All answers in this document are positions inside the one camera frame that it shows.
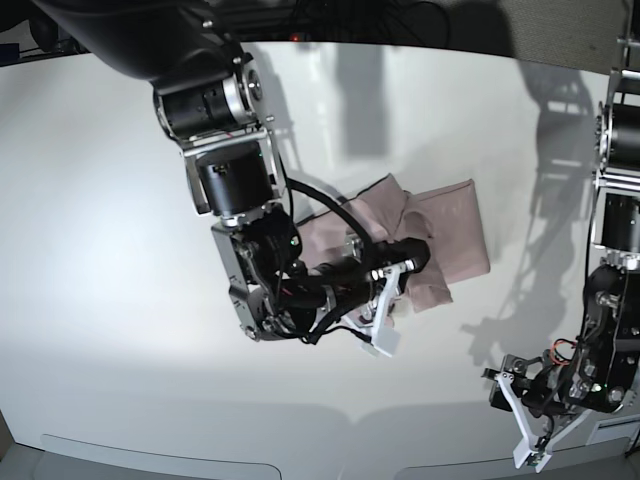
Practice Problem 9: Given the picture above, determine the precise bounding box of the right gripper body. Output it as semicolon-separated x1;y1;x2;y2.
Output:
319;241;419;345

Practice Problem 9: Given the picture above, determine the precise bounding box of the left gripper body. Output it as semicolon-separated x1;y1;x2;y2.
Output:
482;352;590;458

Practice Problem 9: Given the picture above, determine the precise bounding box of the mauve T-shirt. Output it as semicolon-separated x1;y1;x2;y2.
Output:
292;172;494;326

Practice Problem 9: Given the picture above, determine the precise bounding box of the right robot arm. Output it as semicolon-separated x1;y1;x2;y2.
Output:
40;1;431;356

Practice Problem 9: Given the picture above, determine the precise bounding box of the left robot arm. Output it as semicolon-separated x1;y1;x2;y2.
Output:
483;19;639;472

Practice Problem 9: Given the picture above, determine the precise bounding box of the power strip with red light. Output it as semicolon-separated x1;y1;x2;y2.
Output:
281;31;312;43

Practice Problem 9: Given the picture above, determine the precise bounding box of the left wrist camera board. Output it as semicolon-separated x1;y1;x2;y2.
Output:
513;441;551;473

